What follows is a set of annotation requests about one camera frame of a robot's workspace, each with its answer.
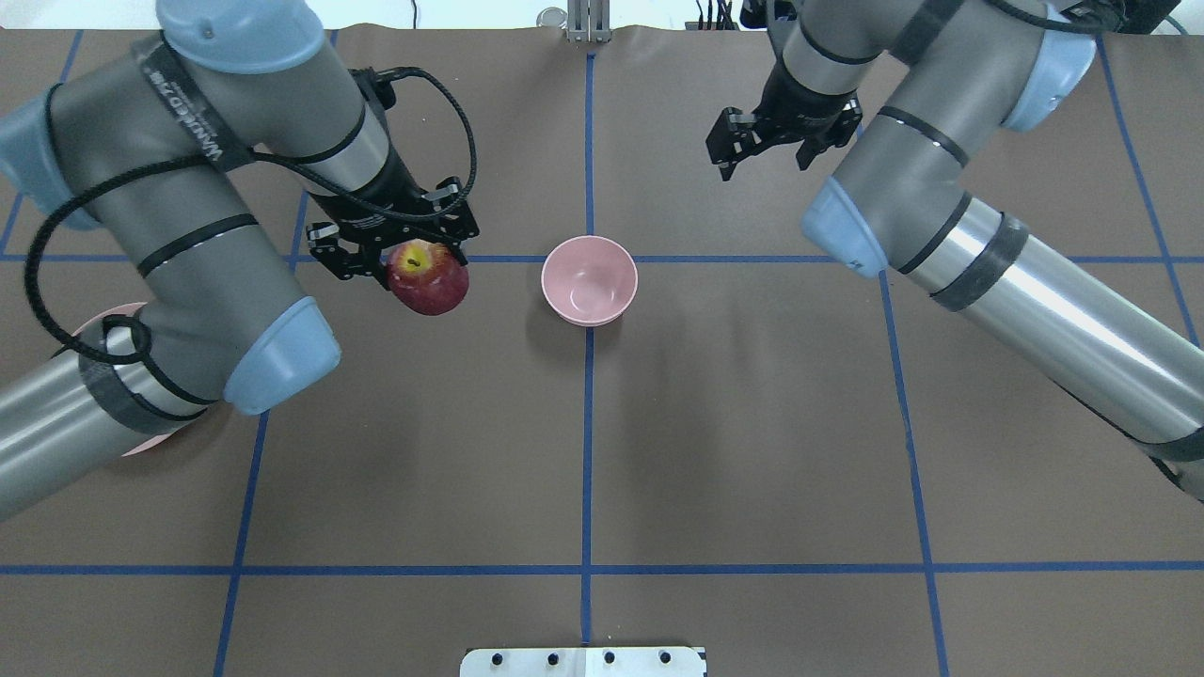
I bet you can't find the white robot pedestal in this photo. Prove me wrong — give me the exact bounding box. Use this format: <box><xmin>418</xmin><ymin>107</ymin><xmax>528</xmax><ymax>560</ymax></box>
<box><xmin>459</xmin><ymin>646</ymin><xmax>708</xmax><ymax>676</ymax></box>

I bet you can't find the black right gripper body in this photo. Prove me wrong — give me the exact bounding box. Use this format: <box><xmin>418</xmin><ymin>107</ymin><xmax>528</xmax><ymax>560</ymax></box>
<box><xmin>706</xmin><ymin>61</ymin><xmax>862</xmax><ymax>163</ymax></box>

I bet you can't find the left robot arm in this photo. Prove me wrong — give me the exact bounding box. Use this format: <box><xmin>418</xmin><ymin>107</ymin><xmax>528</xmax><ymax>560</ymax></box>
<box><xmin>2</xmin><ymin>1</ymin><xmax>479</xmax><ymax>519</ymax></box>

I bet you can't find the red apple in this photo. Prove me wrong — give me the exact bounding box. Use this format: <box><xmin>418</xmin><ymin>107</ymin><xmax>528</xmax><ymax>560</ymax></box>
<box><xmin>386</xmin><ymin>240</ymin><xmax>470</xmax><ymax>316</ymax></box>

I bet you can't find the pink bowl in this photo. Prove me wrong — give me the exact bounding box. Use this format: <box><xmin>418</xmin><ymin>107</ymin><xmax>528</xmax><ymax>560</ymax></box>
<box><xmin>539</xmin><ymin>235</ymin><xmax>641</xmax><ymax>326</ymax></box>

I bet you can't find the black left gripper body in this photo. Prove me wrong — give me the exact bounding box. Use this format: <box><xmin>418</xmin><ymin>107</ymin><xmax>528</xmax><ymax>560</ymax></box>
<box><xmin>306</xmin><ymin>151</ymin><xmax>479</xmax><ymax>281</ymax></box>

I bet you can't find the far orange black hub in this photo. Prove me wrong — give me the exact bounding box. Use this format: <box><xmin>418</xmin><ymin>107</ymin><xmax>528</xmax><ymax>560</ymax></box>
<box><xmin>692</xmin><ymin>0</ymin><xmax>740</xmax><ymax>33</ymax></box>

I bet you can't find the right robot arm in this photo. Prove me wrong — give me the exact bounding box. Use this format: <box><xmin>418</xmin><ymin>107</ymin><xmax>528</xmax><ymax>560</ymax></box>
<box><xmin>706</xmin><ymin>1</ymin><xmax>1203</xmax><ymax>501</ymax></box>

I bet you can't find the aluminium frame post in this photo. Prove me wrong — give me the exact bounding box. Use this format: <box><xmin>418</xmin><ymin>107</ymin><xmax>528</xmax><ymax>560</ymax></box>
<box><xmin>563</xmin><ymin>0</ymin><xmax>613</xmax><ymax>43</ymax></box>

